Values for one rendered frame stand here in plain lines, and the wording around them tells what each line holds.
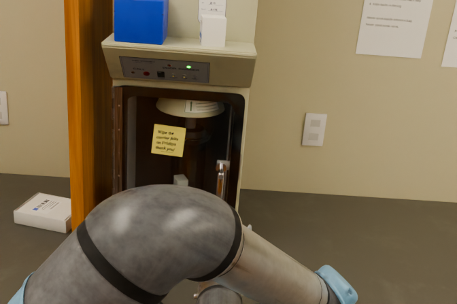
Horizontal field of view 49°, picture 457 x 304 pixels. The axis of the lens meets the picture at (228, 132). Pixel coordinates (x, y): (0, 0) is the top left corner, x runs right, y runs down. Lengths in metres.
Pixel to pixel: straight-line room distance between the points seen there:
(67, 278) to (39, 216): 0.98
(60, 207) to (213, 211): 1.03
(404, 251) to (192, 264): 1.09
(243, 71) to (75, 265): 0.69
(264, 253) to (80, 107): 0.65
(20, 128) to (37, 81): 0.18
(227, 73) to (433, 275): 0.78
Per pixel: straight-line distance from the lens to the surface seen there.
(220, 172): 1.20
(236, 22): 1.16
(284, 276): 0.67
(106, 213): 0.51
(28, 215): 1.51
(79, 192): 1.24
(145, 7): 1.06
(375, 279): 1.41
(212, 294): 0.84
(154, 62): 1.10
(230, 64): 1.08
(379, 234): 1.61
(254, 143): 1.71
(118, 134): 1.24
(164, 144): 1.23
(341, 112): 1.71
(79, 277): 0.51
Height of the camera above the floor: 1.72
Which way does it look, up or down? 20 degrees down
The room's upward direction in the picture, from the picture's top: 5 degrees clockwise
